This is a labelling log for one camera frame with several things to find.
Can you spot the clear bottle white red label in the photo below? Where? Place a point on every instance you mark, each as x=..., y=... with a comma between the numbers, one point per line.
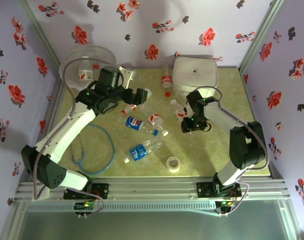
x=180, y=113

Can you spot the clear bottle thin red band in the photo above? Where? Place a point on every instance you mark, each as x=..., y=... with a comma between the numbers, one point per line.
x=128, y=108

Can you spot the Pepsi bottle dark blue label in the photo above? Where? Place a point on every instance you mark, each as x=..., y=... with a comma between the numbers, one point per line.
x=134, y=123

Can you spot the Wahaha bottle white red label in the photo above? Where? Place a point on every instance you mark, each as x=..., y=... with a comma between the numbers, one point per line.
x=154, y=118

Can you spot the clear bottle red label red cap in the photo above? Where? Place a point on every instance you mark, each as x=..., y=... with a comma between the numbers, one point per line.
x=85, y=74

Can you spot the small bottle solid red label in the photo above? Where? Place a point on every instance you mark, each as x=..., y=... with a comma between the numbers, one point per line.
x=166, y=80

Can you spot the clear bottle light blue label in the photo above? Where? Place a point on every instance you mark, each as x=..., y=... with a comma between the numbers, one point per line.
x=139, y=152

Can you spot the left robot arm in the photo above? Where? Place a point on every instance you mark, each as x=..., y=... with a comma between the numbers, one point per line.
x=67, y=132

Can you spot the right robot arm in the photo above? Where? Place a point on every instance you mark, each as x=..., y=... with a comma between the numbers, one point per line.
x=244, y=147

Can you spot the clear plastic bin liner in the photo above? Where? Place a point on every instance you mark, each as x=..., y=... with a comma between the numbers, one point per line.
x=72, y=82

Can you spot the clear mesh waste bin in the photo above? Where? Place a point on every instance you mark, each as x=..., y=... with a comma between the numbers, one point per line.
x=74, y=57

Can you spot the loose white bottle cap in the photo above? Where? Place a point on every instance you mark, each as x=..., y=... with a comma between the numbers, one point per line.
x=164, y=133

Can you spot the white zippered storage case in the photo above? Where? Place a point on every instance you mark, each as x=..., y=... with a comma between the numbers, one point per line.
x=194, y=80

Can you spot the white tape roll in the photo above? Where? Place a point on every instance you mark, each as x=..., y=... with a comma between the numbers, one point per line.
x=173, y=164

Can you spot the blue stethoscope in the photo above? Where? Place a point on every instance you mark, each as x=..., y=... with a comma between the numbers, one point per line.
x=113, y=150

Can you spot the green circuit board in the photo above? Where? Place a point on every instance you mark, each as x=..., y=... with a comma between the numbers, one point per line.
x=85, y=205
x=225, y=203

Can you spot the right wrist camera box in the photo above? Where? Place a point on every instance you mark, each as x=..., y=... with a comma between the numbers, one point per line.
x=190, y=111

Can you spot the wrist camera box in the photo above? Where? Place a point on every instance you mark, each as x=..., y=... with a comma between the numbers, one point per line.
x=128, y=75
x=190, y=111

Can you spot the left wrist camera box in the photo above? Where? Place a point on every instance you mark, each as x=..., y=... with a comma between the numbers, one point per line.
x=128, y=75

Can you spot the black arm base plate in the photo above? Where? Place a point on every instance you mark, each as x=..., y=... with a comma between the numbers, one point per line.
x=203, y=190
x=103, y=191

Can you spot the aluminium mounting rail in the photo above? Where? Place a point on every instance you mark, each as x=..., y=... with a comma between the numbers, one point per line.
x=152, y=190

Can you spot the aluminium corner post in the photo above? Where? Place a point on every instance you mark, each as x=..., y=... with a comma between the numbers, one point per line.
x=39, y=27
x=263, y=27

